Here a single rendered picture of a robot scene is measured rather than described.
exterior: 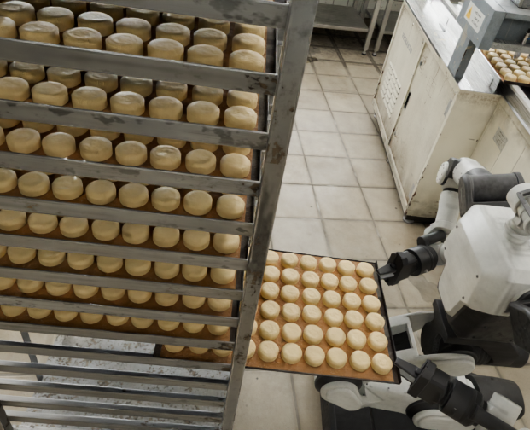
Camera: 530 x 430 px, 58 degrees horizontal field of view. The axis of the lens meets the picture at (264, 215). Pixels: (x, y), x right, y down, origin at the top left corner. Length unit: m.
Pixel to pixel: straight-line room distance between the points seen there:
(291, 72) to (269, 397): 1.49
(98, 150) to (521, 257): 0.90
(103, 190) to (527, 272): 0.88
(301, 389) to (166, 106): 1.44
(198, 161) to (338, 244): 1.79
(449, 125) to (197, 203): 1.75
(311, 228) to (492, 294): 1.52
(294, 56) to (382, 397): 1.25
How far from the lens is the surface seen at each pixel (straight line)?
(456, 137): 2.47
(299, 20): 0.59
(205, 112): 0.73
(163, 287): 0.95
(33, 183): 0.90
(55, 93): 0.78
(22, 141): 0.85
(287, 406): 1.93
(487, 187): 1.38
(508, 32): 2.39
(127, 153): 0.80
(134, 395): 1.33
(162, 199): 0.84
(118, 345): 1.86
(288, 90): 0.63
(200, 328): 1.11
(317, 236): 2.52
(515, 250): 1.20
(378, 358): 1.27
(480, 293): 1.19
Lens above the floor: 1.70
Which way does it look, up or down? 41 degrees down
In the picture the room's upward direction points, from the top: 10 degrees clockwise
